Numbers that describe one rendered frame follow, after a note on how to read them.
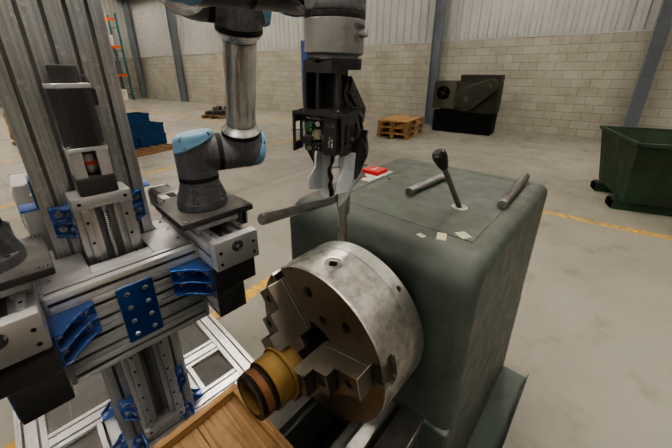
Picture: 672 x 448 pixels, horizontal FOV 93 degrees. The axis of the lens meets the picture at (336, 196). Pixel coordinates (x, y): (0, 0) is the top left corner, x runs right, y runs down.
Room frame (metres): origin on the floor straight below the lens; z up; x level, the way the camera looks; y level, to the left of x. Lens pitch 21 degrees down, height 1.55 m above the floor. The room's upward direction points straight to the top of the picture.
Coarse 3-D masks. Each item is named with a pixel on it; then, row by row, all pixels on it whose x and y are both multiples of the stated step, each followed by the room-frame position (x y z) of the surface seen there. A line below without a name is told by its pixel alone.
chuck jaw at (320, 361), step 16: (320, 352) 0.41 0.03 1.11; (336, 352) 0.40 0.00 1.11; (304, 368) 0.37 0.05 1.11; (320, 368) 0.37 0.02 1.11; (336, 368) 0.37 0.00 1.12; (352, 368) 0.36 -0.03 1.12; (368, 368) 0.36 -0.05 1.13; (384, 368) 0.37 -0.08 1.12; (304, 384) 0.36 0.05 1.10; (320, 384) 0.36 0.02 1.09; (336, 384) 0.36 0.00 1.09; (352, 384) 0.34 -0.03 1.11; (368, 384) 0.35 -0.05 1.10; (384, 384) 0.36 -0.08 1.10
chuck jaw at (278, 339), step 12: (276, 276) 0.52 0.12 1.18; (276, 288) 0.48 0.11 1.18; (288, 288) 0.49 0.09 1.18; (264, 300) 0.49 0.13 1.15; (276, 300) 0.46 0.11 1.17; (288, 300) 0.47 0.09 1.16; (276, 312) 0.45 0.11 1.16; (288, 312) 0.46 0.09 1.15; (300, 312) 0.47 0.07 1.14; (276, 324) 0.43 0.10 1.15; (288, 324) 0.44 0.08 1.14; (300, 324) 0.45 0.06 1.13; (276, 336) 0.42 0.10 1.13; (288, 336) 0.43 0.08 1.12; (276, 348) 0.40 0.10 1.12
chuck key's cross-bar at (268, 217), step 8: (360, 176) 0.57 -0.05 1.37; (320, 200) 0.41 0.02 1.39; (328, 200) 0.43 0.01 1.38; (336, 200) 0.45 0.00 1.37; (288, 208) 0.33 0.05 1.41; (296, 208) 0.34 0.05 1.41; (304, 208) 0.36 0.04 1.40; (312, 208) 0.38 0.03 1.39; (264, 216) 0.28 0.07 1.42; (272, 216) 0.29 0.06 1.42; (280, 216) 0.31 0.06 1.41; (288, 216) 0.32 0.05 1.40; (264, 224) 0.28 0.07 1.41
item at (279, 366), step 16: (272, 352) 0.40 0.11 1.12; (288, 352) 0.41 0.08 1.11; (256, 368) 0.37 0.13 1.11; (272, 368) 0.37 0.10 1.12; (288, 368) 0.37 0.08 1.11; (240, 384) 0.36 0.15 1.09; (256, 384) 0.34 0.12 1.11; (272, 384) 0.35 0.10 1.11; (288, 384) 0.36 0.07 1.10; (256, 400) 0.36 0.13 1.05; (272, 400) 0.33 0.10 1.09; (288, 400) 0.35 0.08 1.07; (256, 416) 0.34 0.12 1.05
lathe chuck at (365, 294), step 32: (320, 256) 0.51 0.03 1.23; (352, 256) 0.51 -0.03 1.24; (320, 288) 0.44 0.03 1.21; (352, 288) 0.43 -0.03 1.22; (384, 288) 0.45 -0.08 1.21; (320, 320) 0.44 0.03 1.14; (352, 320) 0.40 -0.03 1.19; (384, 320) 0.40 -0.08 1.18; (352, 352) 0.39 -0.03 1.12; (384, 352) 0.37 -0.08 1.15; (352, 416) 0.39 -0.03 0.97
